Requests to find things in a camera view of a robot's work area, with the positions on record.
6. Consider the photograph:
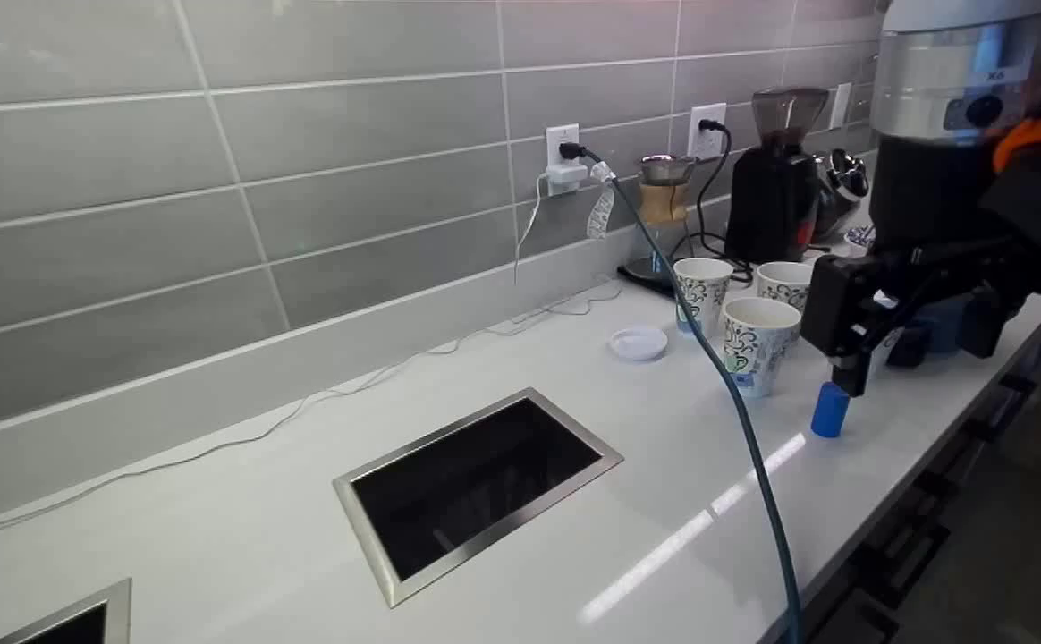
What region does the loose white cup lid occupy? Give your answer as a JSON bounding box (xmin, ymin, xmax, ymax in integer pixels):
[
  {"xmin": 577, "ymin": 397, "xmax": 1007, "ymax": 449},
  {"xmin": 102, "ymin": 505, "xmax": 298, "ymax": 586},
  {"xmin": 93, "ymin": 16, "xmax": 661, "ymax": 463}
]
[{"xmin": 605, "ymin": 321, "xmax": 674, "ymax": 365}]

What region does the long thin cable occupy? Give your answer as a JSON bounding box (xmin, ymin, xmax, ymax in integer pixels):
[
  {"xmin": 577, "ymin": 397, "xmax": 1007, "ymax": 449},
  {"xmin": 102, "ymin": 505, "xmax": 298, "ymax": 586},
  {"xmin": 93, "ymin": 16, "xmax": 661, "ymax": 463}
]
[{"xmin": 557, "ymin": 139, "xmax": 811, "ymax": 644}]

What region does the silver kettle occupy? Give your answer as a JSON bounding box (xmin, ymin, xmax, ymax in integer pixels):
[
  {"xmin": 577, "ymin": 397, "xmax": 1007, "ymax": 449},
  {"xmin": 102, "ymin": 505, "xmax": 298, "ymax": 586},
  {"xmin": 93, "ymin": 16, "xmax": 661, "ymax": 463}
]
[{"xmin": 817, "ymin": 148, "xmax": 881, "ymax": 245}]

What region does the black coffee scale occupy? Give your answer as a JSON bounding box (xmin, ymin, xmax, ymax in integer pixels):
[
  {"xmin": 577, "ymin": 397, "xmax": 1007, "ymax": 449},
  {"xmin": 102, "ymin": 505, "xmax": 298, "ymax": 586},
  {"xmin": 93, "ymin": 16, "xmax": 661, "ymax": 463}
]
[{"xmin": 616, "ymin": 255, "xmax": 680, "ymax": 298}]

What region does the white wall outlet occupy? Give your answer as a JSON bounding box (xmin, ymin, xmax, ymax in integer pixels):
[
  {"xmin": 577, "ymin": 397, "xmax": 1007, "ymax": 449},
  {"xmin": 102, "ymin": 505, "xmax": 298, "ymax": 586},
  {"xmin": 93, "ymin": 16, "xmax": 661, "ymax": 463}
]
[
  {"xmin": 544, "ymin": 122, "xmax": 588, "ymax": 199},
  {"xmin": 682, "ymin": 100, "xmax": 734, "ymax": 162}
]

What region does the glass pour-over carafe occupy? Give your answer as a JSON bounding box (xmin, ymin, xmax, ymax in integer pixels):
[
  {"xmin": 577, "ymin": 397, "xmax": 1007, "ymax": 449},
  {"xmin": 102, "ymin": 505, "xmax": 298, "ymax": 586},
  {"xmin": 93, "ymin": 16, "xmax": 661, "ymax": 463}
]
[{"xmin": 633, "ymin": 149, "xmax": 698, "ymax": 234}]

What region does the dark lower cabinet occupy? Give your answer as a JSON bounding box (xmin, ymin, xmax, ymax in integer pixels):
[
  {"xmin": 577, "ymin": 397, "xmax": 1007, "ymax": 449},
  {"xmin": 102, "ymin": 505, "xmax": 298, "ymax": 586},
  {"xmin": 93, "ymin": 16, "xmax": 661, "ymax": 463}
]
[{"xmin": 759, "ymin": 270, "xmax": 1041, "ymax": 644}]

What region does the small blue cylinder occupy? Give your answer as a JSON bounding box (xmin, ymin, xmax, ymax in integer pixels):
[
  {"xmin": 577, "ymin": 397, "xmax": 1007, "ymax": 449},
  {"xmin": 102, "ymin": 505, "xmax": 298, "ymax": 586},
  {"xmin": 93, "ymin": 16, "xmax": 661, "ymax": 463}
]
[{"xmin": 808, "ymin": 381, "xmax": 856, "ymax": 444}]

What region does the black coffee grinder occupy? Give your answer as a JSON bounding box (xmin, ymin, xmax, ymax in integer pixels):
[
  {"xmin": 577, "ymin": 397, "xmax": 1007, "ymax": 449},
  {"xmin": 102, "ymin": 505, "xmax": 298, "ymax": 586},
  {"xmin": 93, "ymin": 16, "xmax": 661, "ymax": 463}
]
[{"xmin": 722, "ymin": 85, "xmax": 833, "ymax": 270}]

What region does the steel framed countertop opening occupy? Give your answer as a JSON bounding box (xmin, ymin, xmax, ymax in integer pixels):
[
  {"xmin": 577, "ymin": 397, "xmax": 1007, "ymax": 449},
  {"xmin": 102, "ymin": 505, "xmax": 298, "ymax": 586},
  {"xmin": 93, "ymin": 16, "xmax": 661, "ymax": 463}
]
[
  {"xmin": 0, "ymin": 576, "xmax": 137, "ymax": 644},
  {"xmin": 331, "ymin": 382, "xmax": 626, "ymax": 613}
]

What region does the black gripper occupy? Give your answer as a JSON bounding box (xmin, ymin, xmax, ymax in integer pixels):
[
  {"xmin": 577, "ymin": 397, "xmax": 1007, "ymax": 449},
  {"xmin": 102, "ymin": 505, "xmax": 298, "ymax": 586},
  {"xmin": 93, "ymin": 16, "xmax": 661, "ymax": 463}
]
[{"xmin": 802, "ymin": 250, "xmax": 907, "ymax": 400}]

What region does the black grinder power cord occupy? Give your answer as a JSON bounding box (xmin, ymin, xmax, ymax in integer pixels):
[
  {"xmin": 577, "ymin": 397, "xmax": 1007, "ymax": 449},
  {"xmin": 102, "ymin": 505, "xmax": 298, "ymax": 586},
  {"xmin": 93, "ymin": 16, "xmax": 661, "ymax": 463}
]
[{"xmin": 692, "ymin": 116, "xmax": 750, "ymax": 270}]

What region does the patterned open paper cup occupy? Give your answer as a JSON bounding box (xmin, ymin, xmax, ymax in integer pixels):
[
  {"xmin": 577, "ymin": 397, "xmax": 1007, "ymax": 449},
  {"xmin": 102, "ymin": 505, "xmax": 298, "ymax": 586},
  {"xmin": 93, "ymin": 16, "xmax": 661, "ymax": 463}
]
[
  {"xmin": 670, "ymin": 255, "xmax": 737, "ymax": 343},
  {"xmin": 719, "ymin": 292, "xmax": 805, "ymax": 400},
  {"xmin": 756, "ymin": 258, "xmax": 821, "ymax": 319}
]

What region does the thin white cable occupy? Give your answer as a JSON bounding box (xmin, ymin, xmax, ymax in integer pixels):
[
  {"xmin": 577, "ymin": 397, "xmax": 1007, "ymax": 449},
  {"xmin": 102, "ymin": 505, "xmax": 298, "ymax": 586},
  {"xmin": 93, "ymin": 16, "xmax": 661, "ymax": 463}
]
[{"xmin": 0, "ymin": 174, "xmax": 630, "ymax": 544}]

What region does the white power adapter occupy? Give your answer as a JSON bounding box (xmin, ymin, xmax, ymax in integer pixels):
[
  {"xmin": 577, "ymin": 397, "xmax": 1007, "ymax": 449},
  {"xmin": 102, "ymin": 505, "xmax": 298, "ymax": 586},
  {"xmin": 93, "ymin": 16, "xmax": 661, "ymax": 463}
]
[{"xmin": 540, "ymin": 159, "xmax": 620, "ymax": 199}]

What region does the blue patterned white bowl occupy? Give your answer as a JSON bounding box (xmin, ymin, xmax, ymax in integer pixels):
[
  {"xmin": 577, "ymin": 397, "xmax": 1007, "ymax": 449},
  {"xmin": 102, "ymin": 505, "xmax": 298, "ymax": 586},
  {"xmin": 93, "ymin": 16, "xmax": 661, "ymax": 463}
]
[{"xmin": 837, "ymin": 220, "xmax": 885, "ymax": 258}]

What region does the white wall switch plate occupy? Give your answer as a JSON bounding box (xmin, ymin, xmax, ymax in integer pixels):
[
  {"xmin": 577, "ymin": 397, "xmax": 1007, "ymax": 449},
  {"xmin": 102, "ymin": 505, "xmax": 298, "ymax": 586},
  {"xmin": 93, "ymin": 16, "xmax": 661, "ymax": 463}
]
[{"xmin": 825, "ymin": 79, "xmax": 858, "ymax": 129}]

